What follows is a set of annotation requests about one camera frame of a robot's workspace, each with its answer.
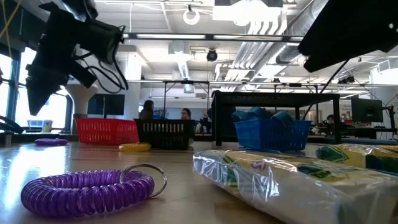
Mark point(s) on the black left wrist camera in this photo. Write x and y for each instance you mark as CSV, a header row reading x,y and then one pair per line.
x,y
104,40

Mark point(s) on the black background rig frame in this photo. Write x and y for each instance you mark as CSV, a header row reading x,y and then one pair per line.
x,y
186,82

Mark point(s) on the black plastic basket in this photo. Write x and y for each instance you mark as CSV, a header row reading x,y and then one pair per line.
x,y
164,140

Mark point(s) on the blue plastic basket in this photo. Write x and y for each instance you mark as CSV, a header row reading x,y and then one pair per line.
x,y
270,137

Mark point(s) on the white mushroom lamp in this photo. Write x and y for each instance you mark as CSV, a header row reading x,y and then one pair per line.
x,y
81,99

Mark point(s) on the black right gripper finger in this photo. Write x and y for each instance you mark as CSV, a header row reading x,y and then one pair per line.
x,y
348,31

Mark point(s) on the red plastic basket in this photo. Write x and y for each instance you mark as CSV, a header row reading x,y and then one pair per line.
x,y
105,132

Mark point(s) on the person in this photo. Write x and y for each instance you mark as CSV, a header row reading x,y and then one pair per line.
x,y
330,119
147,110
186,114

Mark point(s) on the black track light cluster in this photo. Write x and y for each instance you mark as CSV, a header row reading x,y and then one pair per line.
x,y
346,80

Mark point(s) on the yellow cup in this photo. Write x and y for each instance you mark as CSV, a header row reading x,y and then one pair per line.
x,y
47,127

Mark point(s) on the yellow crayon pack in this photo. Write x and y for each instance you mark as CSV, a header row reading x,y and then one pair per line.
x,y
357,157
280,186

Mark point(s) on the black ceiling spotlight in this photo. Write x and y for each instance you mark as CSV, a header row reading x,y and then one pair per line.
x,y
212,55

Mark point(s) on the silver ventilation duct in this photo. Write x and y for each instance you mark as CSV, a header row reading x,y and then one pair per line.
x,y
289,54

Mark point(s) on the black overhead beam with lights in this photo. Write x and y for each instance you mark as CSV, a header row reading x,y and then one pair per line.
x,y
210,37

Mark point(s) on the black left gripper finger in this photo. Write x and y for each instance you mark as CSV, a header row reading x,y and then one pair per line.
x,y
43,84
82,77

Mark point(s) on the black computer monitor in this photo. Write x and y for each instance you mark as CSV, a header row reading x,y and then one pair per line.
x,y
367,110
105,105

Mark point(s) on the black perforated metal shelf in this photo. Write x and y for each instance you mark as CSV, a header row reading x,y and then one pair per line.
x,y
273,99

